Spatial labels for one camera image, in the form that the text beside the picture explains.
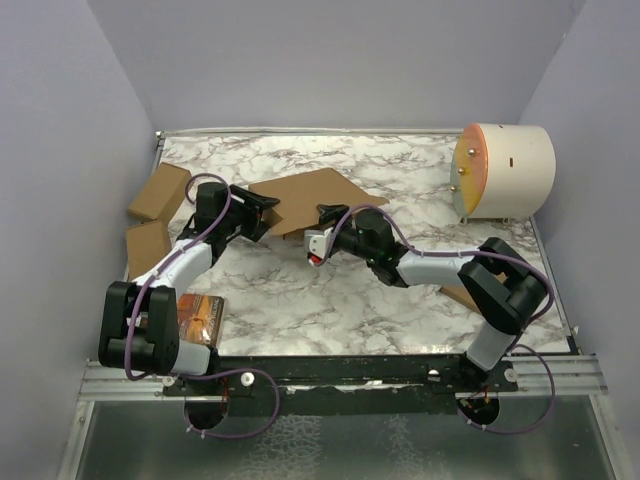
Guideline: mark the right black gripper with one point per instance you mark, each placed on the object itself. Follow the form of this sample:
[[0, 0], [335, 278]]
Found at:
[[330, 214]]

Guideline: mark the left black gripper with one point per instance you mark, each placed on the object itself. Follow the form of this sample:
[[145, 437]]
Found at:
[[253, 206]]

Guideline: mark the cardboard box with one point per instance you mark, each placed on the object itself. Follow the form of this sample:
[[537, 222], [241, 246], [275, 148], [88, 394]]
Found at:
[[300, 194], [461, 296], [161, 196], [146, 244]]

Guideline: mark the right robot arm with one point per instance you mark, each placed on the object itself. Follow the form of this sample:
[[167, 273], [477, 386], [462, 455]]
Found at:
[[507, 290]]

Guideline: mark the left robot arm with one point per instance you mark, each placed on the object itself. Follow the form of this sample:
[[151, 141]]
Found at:
[[140, 331]]

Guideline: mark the white cylinder container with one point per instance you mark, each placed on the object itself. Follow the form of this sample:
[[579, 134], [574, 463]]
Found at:
[[501, 171]]

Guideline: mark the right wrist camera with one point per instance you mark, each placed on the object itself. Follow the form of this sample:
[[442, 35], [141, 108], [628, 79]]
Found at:
[[317, 246]]

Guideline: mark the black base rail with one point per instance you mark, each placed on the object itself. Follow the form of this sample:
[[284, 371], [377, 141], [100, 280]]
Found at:
[[256, 386]]

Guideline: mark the aluminium frame profile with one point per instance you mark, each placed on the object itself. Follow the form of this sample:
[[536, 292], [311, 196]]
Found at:
[[104, 384]]

